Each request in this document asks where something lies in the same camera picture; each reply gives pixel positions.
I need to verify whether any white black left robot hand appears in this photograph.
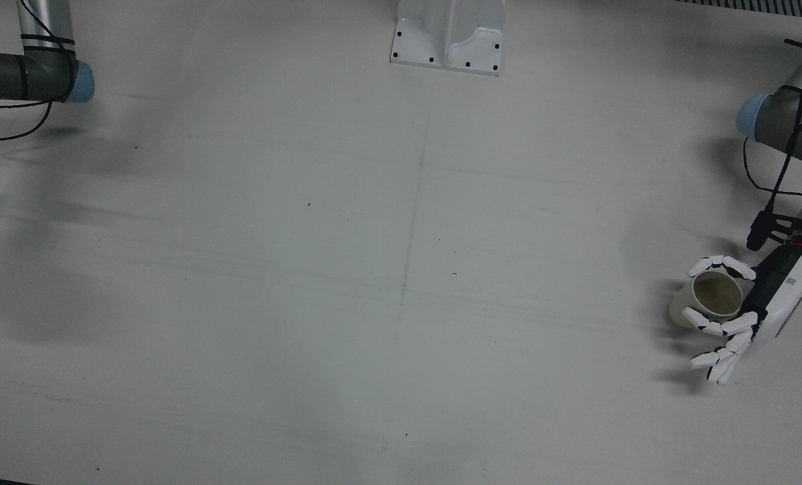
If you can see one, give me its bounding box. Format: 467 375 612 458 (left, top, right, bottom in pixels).
681 242 802 386

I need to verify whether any beige paper cup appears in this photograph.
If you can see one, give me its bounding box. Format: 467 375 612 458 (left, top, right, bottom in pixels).
669 271 745 329

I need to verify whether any striped vent grille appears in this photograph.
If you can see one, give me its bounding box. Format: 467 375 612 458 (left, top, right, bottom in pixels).
673 0 802 22

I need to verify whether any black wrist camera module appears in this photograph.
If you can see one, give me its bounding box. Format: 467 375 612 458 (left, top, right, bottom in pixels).
746 209 795 251

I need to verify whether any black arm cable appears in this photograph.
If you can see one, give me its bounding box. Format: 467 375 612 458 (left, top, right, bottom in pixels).
742 20 802 223
0 0 78 142

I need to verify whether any white metal mounting bracket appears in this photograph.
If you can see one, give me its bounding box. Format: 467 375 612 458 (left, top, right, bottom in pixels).
390 0 506 77

